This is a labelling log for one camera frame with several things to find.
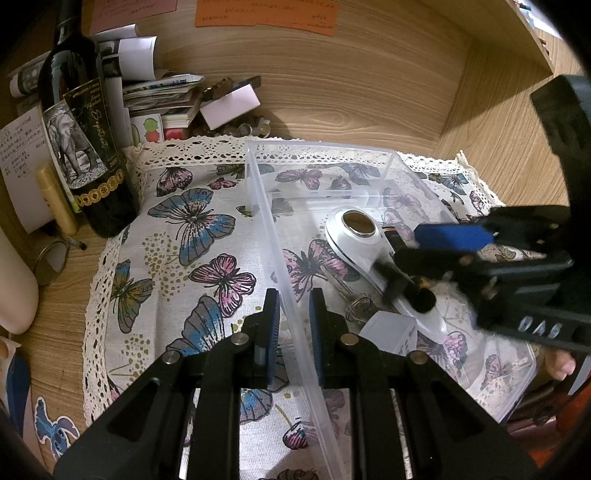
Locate small round mirror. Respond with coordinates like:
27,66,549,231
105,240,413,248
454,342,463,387
34,241,70,287

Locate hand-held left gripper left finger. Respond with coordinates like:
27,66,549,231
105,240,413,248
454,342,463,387
53,287,282,480

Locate white tag card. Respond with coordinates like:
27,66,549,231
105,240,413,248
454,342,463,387
199,85,260,130

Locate translucent small box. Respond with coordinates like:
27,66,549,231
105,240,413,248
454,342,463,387
359,311,419,356

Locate dark wine bottle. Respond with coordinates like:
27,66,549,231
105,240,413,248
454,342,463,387
37,0,139,238

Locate handwritten paper note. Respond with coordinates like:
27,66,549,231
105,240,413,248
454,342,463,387
0,106,61,234

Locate clear plastic storage box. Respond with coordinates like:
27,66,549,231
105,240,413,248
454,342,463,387
244,141,537,480

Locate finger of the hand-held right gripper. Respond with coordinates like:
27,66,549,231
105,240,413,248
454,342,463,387
413,207,572,260
392,248,574,283

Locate stack of papers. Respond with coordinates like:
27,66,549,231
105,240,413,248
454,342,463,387
9,23,206,139

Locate orange sticky note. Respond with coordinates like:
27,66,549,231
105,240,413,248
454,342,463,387
194,0,340,37

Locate dark brown box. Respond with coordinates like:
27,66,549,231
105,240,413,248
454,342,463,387
203,76,262,100

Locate wooden shelf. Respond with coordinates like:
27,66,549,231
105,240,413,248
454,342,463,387
418,0,566,86

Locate butterfly print lace cloth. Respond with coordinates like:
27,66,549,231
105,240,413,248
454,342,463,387
82,136,506,480

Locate black makeup brush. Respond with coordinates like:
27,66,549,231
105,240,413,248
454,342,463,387
373,258,437,315

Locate blue cartoon sticker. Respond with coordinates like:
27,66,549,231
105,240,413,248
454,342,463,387
33,396,80,459

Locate blue card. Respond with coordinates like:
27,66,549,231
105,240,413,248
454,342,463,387
6,355,32,437

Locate white facial massager device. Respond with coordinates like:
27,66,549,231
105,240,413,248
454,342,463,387
324,208,448,340

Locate person's right hand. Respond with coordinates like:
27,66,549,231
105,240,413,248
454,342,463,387
538,348,578,381

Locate gold tube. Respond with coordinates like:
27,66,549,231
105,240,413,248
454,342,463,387
34,165,79,238

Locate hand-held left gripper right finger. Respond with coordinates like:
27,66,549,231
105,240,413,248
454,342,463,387
307,286,539,480

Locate fruit print card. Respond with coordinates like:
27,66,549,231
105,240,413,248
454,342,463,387
131,113,164,146

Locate cream water bottle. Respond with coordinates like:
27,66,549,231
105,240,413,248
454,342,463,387
0,226,40,335

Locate red orange item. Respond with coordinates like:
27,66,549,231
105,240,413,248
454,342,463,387
554,383,591,462

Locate pink sticky note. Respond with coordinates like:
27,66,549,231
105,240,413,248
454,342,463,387
90,0,178,31

